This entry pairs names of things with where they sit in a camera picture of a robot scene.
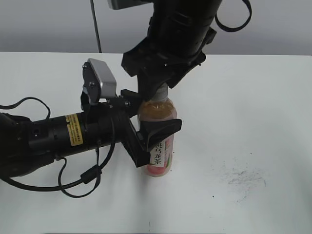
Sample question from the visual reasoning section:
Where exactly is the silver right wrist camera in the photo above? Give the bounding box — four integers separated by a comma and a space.
107, 0, 151, 10

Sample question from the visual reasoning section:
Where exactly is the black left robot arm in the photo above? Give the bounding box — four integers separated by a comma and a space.
0, 90, 182, 177

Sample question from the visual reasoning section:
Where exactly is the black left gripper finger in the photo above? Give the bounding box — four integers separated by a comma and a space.
139, 119, 182, 151
120, 89, 143, 117

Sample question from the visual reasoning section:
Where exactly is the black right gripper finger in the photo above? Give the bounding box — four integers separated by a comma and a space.
137, 70, 168, 101
167, 70, 188, 89

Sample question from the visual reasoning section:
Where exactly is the pink oolong tea bottle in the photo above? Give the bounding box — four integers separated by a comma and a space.
137, 83, 177, 177

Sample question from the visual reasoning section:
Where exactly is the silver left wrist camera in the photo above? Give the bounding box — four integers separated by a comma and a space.
82, 58, 117, 105

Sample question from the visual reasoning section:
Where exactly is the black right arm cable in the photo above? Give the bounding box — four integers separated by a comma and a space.
214, 0, 253, 32

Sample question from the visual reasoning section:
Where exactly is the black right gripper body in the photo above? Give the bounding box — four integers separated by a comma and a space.
121, 38, 206, 77

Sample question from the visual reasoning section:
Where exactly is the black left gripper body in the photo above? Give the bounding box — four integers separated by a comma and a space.
80, 95, 150, 167

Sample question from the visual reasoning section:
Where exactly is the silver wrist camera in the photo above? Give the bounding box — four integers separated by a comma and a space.
107, 0, 151, 10
82, 58, 117, 105

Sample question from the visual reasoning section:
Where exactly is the white bottle cap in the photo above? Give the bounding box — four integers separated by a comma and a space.
152, 83, 168, 102

